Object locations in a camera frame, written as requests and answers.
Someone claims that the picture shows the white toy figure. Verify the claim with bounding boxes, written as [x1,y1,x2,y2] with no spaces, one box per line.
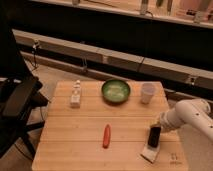
[70,80,81,108]

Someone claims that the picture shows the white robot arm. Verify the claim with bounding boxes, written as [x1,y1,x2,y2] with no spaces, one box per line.
[154,99,213,141]

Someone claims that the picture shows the black eraser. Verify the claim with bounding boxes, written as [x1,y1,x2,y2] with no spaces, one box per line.
[148,127,161,148]

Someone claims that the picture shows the black chair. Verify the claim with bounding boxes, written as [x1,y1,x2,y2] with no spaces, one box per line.
[0,75,51,160]

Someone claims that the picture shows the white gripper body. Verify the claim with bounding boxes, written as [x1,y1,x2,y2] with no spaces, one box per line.
[151,112,173,133]

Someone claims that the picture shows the green bowl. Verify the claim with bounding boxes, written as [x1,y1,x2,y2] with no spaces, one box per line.
[101,79,131,103]

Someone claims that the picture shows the white plastic cup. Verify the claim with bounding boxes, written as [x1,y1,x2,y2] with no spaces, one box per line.
[141,83,156,104]

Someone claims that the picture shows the white sponge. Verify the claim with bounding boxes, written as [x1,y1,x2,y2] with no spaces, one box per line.
[140,143,160,163]

